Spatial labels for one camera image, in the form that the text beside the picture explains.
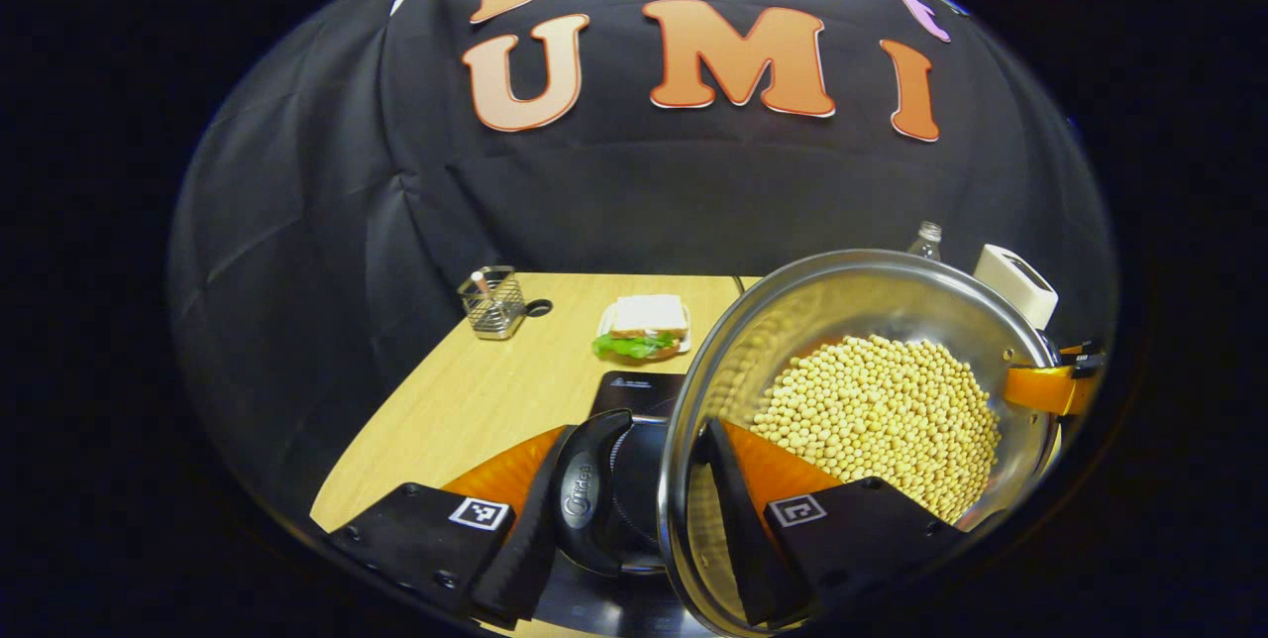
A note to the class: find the black backdrop cloth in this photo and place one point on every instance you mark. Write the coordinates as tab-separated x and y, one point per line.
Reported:
644	192

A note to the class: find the small pink stick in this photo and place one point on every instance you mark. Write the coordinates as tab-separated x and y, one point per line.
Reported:
478	279

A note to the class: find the stainless steel pot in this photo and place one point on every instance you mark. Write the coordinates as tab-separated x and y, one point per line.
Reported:
872	296

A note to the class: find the white toaster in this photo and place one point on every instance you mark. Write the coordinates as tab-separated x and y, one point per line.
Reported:
1015	286

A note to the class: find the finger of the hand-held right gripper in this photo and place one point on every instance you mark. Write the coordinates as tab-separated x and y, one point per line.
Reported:
1040	390

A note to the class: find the pile of soybeans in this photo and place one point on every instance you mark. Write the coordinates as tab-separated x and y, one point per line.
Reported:
892	420

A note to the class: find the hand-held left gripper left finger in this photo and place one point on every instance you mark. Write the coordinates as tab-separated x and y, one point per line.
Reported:
525	549

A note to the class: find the small black object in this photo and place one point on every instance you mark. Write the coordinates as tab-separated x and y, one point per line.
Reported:
540	306

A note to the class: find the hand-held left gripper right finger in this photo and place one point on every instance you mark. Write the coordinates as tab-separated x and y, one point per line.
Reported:
748	539

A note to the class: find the black induction cooktop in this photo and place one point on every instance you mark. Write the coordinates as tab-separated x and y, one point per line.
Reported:
634	395

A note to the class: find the clear plastic water bottle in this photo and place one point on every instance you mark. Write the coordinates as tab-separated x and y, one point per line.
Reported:
927	240

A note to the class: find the sandwich with lettuce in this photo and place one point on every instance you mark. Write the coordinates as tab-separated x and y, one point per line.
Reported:
649	321

